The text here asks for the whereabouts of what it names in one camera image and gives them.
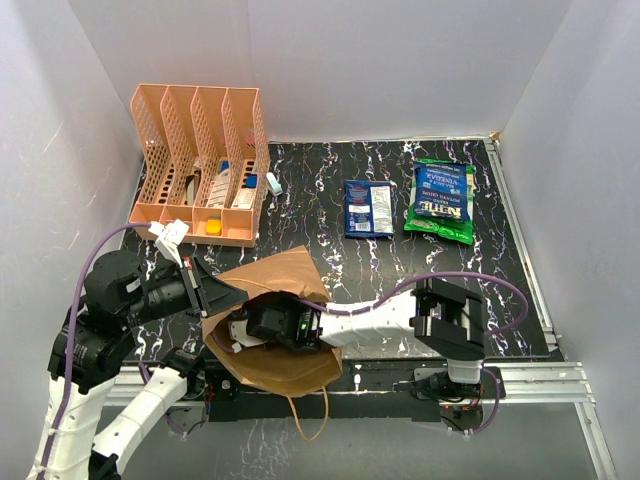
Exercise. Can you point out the yellow sticky note block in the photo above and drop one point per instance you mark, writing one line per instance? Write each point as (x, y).
(213, 226)

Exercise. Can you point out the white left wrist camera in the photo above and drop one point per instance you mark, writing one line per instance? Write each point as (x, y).
(168, 238)

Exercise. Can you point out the white label cards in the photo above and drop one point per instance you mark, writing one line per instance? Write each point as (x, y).
(239, 193)

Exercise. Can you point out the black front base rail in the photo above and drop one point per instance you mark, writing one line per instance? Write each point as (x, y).
(376, 389)

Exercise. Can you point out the blue Kettle chips bag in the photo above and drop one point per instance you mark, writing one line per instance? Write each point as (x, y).
(442, 191)

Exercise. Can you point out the brown paper bag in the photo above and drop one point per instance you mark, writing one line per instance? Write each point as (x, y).
(275, 369)

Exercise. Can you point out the blue snack packet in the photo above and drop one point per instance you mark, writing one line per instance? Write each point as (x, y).
(368, 209)

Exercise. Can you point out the green Chuba chips bag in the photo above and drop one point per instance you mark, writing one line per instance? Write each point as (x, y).
(462, 232)

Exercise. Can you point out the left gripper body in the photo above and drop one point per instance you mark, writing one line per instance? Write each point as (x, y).
(166, 295)

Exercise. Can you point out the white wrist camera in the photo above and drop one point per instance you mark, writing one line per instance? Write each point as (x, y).
(240, 337)
(168, 238)

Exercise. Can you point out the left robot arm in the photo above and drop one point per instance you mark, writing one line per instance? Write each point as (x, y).
(88, 353)

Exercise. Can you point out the small white blue stapler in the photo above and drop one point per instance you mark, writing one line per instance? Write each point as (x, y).
(273, 185)

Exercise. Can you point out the aluminium table frame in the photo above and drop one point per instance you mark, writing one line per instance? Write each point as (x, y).
(311, 213)

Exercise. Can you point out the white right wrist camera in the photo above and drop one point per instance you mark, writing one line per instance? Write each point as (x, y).
(240, 337)

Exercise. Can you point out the orange plastic file organizer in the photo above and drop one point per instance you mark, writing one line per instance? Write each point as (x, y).
(185, 133)

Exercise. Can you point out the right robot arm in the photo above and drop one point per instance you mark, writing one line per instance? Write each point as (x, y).
(446, 318)

